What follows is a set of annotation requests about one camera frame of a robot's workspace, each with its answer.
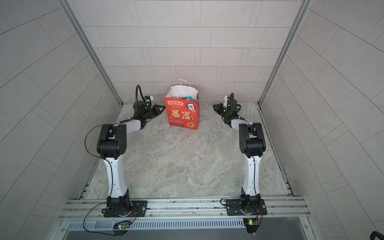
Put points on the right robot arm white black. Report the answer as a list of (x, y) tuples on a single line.
[(252, 145)]

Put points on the circuit board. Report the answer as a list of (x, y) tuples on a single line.
[(122, 226), (251, 225)]

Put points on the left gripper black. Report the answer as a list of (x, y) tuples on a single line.
[(155, 111)]

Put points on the right circuit board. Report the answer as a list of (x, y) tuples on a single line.
[(251, 225)]

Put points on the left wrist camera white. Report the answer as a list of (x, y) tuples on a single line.
[(149, 98)]

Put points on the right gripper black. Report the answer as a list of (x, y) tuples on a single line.
[(219, 110)]

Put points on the left circuit board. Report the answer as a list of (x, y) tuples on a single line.
[(122, 226)]

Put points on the aluminium mounting rail frame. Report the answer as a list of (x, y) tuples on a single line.
[(288, 218)]

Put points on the red paper gift bag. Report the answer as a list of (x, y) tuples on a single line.
[(183, 113)]

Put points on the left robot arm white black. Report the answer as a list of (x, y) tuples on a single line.
[(111, 146)]

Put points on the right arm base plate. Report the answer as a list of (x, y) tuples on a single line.
[(236, 208)]

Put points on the teal snack packet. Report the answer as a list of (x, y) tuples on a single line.
[(189, 98)]

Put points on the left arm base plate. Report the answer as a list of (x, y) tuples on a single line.
[(133, 209)]

